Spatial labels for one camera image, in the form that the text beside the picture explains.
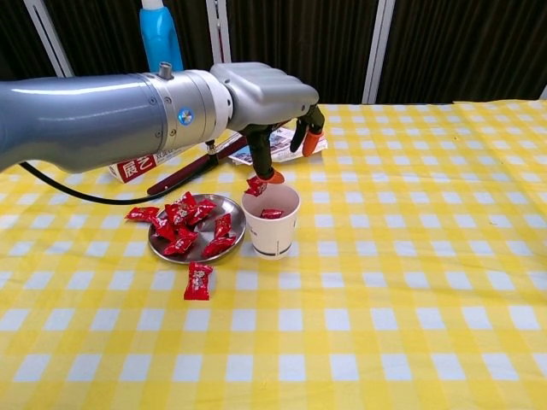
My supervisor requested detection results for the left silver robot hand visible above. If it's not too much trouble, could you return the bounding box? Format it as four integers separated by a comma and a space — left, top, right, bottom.
209, 62, 326, 185

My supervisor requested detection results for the yellow white checkered tablecloth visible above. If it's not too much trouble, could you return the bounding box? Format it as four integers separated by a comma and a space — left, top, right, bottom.
0, 100, 547, 410

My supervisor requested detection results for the long white baking paper box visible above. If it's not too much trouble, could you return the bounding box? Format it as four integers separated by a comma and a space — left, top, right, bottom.
109, 132, 243, 185

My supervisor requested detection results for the dark red long box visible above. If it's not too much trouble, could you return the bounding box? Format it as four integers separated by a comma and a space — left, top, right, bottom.
146, 136, 250, 196

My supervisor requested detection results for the white paper cup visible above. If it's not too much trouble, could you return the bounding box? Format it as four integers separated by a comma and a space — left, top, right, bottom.
241, 183, 302, 261

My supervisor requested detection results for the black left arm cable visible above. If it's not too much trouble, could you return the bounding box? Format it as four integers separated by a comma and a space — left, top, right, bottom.
19, 140, 220, 207

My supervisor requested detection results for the building photo postcard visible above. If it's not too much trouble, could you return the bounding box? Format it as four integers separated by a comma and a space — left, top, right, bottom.
228, 127, 296, 166

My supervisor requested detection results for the round steel plate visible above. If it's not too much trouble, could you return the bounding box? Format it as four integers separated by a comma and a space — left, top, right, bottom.
147, 193, 248, 264

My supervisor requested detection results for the white paper sheet stack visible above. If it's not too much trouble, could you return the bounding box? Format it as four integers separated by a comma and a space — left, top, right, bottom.
273, 127, 329, 162

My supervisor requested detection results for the blue pump bottle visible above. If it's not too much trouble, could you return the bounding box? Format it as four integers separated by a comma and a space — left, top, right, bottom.
138, 0, 185, 73

